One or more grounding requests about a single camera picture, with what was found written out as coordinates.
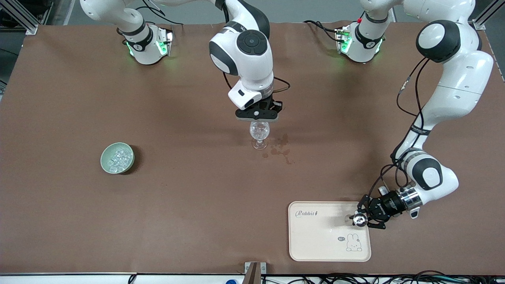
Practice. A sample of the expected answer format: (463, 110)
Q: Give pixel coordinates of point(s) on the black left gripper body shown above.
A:
(386, 205)

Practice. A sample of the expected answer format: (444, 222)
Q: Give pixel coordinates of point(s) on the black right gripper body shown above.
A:
(271, 104)

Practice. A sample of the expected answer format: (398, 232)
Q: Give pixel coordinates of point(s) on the metal jigger cup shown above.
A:
(358, 220)

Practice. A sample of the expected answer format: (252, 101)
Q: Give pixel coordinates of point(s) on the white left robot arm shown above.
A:
(457, 90)

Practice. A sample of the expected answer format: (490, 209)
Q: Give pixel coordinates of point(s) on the clear wine glass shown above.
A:
(259, 134)

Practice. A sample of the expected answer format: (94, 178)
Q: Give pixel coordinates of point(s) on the clear ice cubes pile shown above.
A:
(119, 157)

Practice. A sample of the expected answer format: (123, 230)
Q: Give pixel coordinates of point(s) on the cream rabbit print tray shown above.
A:
(321, 236)

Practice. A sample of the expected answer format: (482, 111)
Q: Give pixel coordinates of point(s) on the brown table cover sheet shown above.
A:
(197, 217)

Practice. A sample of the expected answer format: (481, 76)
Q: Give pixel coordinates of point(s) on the green ceramic bowl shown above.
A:
(105, 165)

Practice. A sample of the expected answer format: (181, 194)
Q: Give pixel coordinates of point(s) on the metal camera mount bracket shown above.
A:
(255, 272)

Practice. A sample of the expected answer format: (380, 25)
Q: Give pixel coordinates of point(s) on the aluminium frame profile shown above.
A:
(487, 15)
(23, 17)

